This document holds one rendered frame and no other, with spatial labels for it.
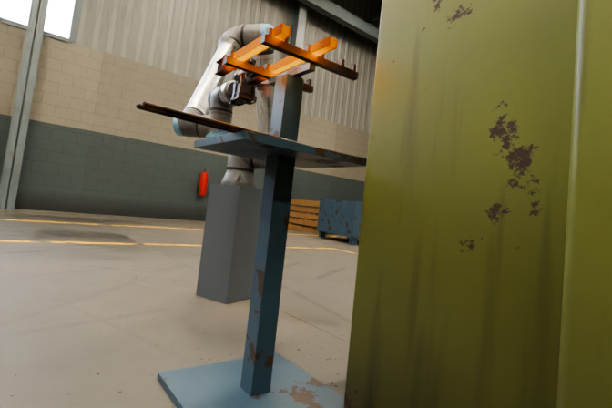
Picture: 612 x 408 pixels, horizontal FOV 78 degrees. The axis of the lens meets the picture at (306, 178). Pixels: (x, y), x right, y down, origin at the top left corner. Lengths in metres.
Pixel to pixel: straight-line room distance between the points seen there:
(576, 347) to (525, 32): 0.50
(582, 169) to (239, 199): 1.63
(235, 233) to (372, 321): 1.22
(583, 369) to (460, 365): 0.24
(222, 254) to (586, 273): 1.70
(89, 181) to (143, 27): 3.16
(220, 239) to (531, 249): 1.60
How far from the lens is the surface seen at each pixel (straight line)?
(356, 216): 6.32
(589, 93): 0.61
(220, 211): 2.06
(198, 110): 1.61
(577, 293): 0.59
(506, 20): 0.82
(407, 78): 0.89
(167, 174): 8.29
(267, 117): 1.95
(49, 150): 7.89
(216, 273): 2.08
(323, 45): 1.01
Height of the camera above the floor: 0.52
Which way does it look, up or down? 4 degrees up
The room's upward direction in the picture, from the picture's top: 6 degrees clockwise
